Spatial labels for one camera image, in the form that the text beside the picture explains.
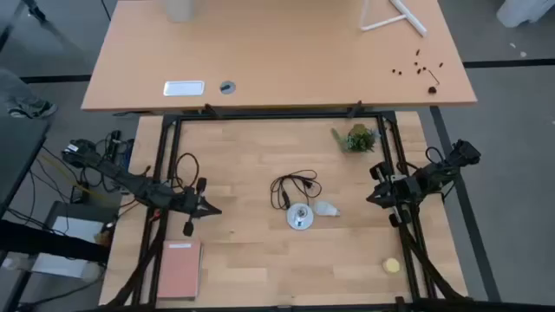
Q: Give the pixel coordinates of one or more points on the black power strip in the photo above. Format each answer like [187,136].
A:
[115,138]

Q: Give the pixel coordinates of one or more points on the black aluminium frame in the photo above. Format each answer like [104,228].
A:
[277,116]

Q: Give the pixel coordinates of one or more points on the black clamp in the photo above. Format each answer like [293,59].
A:
[354,109]
[212,110]

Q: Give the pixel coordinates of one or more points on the white bag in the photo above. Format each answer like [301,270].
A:
[520,11]

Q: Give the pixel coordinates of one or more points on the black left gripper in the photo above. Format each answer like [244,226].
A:
[189,203]

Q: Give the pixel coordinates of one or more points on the chrome lamp base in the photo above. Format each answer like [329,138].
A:
[300,216]

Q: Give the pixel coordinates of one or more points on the yellow candle in glass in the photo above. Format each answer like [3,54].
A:
[391,265]

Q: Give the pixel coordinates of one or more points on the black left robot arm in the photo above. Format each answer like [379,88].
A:
[143,188]

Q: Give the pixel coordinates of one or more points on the black Allen key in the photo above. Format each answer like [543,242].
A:
[434,78]

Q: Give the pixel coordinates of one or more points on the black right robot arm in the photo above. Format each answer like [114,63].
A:
[466,152]

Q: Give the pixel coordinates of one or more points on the black beam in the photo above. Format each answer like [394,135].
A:
[43,240]

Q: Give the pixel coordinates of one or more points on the white lightbulb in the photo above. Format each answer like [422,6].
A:
[325,209]

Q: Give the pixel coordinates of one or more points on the person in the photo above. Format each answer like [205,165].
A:
[17,95]

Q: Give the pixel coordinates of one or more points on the silver rectangular tray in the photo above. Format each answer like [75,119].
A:
[184,88]

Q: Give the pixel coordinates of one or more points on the white box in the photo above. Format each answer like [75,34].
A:
[82,225]

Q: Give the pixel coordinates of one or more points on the clear plastic cup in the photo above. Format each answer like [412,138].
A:
[92,271]

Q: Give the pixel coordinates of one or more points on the light wooden desk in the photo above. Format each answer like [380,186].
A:
[282,52]

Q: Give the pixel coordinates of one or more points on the pink notebook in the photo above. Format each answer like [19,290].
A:
[180,271]

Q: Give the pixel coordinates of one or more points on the potted succulent plant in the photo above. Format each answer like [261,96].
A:
[359,139]

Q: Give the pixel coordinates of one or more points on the white stand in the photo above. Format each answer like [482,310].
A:
[409,19]

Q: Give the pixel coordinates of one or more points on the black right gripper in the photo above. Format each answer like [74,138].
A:
[399,190]

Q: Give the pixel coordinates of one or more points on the black power adapter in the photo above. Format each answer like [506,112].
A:
[79,195]

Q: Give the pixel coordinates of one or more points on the dark grey table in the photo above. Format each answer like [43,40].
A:
[17,147]

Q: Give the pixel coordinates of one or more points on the white cylinder container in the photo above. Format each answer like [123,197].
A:
[178,11]

